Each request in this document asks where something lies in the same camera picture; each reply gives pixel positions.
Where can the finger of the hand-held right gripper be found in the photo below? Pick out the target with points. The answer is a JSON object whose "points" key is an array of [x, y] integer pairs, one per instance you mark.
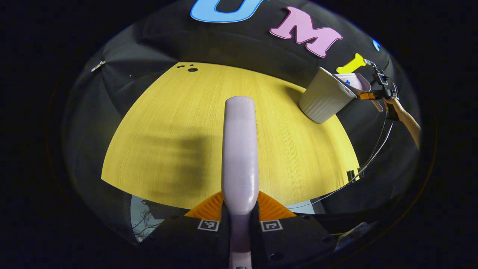
{"points": [[367, 96]]}

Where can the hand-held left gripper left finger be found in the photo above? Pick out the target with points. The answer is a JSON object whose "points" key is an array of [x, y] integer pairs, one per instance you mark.
{"points": [[186, 243]]}

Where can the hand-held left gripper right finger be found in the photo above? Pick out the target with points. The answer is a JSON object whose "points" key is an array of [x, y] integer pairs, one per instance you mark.
{"points": [[295, 243]]}

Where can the small lilac dustpan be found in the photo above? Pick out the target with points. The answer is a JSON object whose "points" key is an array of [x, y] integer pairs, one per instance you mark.
{"points": [[360, 83]]}

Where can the white ribbed garbage bin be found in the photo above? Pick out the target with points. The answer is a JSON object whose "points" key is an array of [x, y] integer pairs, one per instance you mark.
{"points": [[323, 99]]}

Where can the small lilac broom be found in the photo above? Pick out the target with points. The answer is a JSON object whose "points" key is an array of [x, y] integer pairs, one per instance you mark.
{"points": [[241, 149]]}

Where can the yellow wooden desktop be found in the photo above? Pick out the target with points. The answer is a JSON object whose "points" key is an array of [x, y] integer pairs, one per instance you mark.
{"points": [[168, 130]]}

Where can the black desk clamp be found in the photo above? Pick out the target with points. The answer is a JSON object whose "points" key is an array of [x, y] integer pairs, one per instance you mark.
{"points": [[353, 175]]}

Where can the white cloth clip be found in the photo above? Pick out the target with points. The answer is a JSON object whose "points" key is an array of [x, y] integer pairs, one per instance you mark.
{"points": [[98, 66]]}

